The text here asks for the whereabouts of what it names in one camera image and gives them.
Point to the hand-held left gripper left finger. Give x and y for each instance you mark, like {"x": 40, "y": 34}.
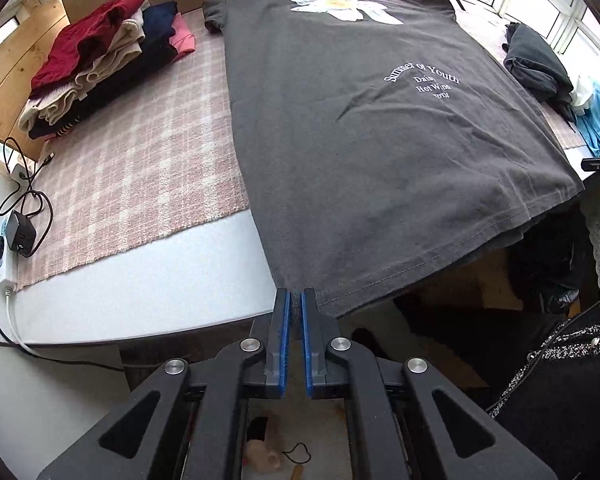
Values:
{"x": 282, "y": 340}

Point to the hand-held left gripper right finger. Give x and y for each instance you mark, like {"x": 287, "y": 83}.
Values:
{"x": 307, "y": 345}

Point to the white power strip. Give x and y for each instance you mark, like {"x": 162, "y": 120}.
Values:
{"x": 7, "y": 270}

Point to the black charger adapter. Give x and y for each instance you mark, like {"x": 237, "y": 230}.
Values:
{"x": 20, "y": 232}

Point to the white plastic bag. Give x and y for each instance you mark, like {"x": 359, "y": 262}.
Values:
{"x": 582, "y": 92}

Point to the person's black tweed jacket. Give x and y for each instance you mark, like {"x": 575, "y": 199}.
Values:
{"x": 570, "y": 400}

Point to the cream knitted sweater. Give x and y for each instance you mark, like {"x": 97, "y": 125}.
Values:
{"x": 125, "y": 40}

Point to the knotty wooden panel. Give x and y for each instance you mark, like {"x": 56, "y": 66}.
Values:
{"x": 15, "y": 70}

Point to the pink plaid blanket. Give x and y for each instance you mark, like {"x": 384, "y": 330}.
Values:
{"x": 130, "y": 170}

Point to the red knitted sweater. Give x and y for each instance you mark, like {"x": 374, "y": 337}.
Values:
{"x": 80, "y": 45}

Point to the grey printed t-shirt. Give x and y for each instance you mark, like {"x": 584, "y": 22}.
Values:
{"x": 360, "y": 160}

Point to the light blue garment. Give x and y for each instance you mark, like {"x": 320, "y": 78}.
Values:
{"x": 597, "y": 125}

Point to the dark grey folded garment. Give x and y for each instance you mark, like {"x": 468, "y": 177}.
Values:
{"x": 535, "y": 60}

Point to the pink folded garment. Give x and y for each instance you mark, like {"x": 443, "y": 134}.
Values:
{"x": 182, "y": 37}

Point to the navy folded garment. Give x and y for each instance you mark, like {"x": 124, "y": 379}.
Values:
{"x": 155, "y": 20}

